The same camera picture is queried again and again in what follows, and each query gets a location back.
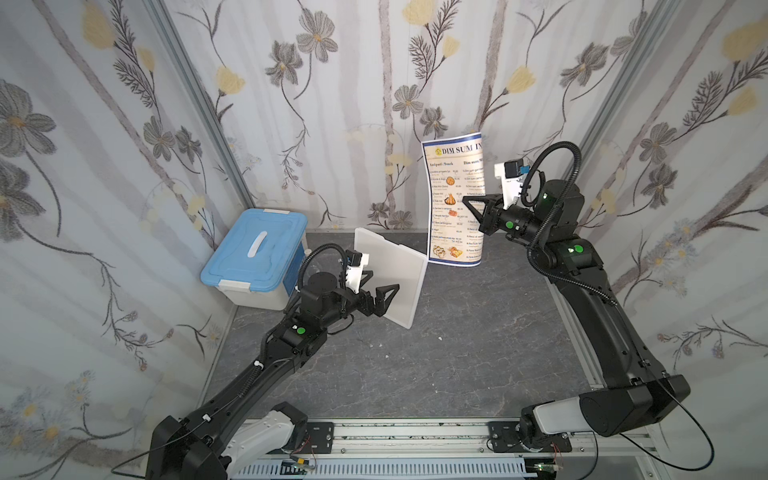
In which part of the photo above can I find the laminated dim sum menu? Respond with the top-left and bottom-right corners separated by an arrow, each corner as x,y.
422,132 -> 485,267

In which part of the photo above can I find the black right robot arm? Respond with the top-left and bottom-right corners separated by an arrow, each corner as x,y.
462,141 -> 691,450

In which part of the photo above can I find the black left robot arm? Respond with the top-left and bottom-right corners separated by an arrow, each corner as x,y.
145,243 -> 400,479

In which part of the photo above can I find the blue lidded storage box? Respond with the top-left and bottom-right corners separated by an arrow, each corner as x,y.
200,208 -> 308,310

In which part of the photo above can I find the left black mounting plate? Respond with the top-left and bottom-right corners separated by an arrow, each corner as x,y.
301,422 -> 335,455

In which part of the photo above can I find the black mounting plate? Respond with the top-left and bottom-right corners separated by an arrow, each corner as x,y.
301,422 -> 335,455
486,421 -> 521,453

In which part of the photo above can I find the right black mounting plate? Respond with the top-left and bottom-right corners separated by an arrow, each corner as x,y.
486,421 -> 521,453

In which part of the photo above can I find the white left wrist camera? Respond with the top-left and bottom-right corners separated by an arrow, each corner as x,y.
345,250 -> 370,294

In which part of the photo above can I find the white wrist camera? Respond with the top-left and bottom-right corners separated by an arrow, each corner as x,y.
494,159 -> 530,209
345,250 -> 370,294

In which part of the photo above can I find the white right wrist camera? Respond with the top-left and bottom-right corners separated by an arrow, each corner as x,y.
494,159 -> 530,209

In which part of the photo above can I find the white slotted cable duct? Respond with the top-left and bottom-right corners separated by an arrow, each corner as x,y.
233,458 -> 536,479

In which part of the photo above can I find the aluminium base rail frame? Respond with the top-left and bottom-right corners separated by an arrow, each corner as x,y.
248,418 -> 671,479

